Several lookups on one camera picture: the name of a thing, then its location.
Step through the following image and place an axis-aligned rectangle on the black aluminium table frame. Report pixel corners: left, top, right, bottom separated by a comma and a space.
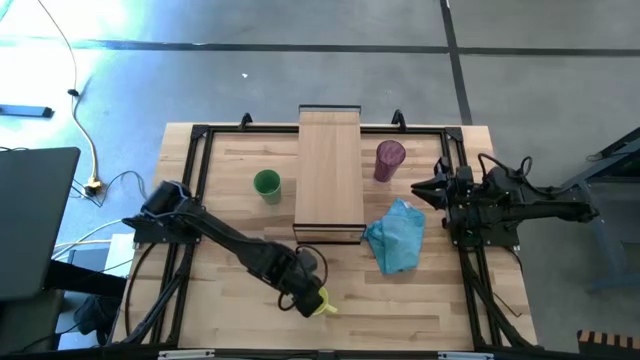
107, 123, 539, 360

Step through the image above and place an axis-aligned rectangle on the blue-grey metal table frame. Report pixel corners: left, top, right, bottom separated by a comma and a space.
562, 127, 640, 294

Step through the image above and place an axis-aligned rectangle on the black bench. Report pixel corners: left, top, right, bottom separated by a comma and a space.
44, 259, 129, 300

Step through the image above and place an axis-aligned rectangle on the yellow floor cable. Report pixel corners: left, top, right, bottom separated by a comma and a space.
37, 0, 105, 196

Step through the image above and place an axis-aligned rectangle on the purple faceted tumbler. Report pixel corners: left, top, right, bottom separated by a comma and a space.
373, 139, 407, 184

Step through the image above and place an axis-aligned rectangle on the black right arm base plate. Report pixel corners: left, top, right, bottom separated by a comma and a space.
447, 207, 521, 250

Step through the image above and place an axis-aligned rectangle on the white box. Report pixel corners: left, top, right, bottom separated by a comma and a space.
102, 232, 136, 279

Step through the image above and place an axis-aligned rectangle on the blue microfibre cloth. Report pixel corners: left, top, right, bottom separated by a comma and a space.
363, 197, 427, 276

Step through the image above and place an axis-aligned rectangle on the silver frame bracket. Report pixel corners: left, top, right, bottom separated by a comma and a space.
437, 351, 495, 360
157, 349, 216, 360

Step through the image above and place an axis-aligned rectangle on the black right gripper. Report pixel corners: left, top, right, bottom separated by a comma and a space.
410, 155, 476, 214

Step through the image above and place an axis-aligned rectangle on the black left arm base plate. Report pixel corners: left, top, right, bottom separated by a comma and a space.
122, 214, 202, 246

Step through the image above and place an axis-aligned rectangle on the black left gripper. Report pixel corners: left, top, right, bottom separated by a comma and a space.
272, 259, 326, 319

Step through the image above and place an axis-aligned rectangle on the green plastic cup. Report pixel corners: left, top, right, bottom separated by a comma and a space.
252, 168, 283, 206

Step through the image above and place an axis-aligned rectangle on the yellow mug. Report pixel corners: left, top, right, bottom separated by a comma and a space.
312, 285, 339, 317

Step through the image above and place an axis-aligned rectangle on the orange black striped object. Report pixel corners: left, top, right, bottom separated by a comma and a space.
577, 328, 640, 360

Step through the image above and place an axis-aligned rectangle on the large black monitor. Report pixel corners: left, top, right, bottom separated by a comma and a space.
0, 146, 81, 302

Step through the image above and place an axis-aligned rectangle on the black bag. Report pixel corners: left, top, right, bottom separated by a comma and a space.
73, 294, 121, 337

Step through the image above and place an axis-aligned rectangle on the long wooden box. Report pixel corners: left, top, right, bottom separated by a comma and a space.
292, 103, 368, 246

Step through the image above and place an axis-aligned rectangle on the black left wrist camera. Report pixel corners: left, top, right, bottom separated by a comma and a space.
292, 248, 321, 275

